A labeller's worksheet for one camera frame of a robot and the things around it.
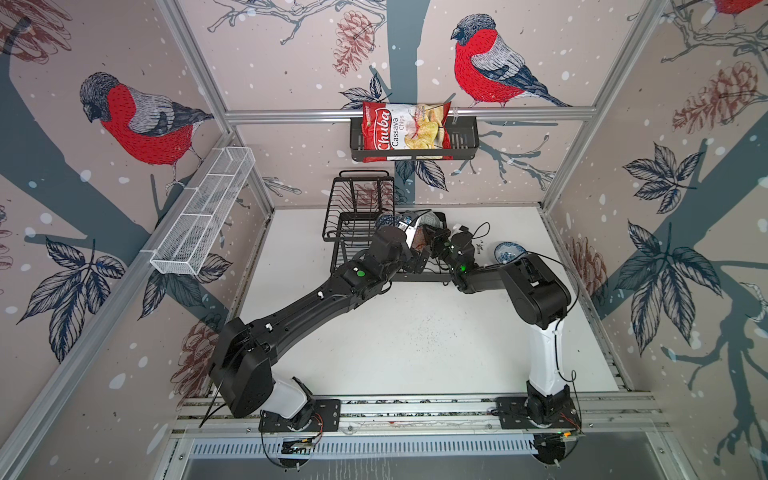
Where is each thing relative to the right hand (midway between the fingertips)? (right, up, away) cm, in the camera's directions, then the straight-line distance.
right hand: (416, 230), depth 96 cm
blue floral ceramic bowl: (+33, -8, +8) cm, 35 cm away
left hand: (-2, -2, -20) cm, 20 cm away
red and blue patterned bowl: (-1, -3, -27) cm, 27 cm away
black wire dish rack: (-22, +11, +26) cm, 36 cm away
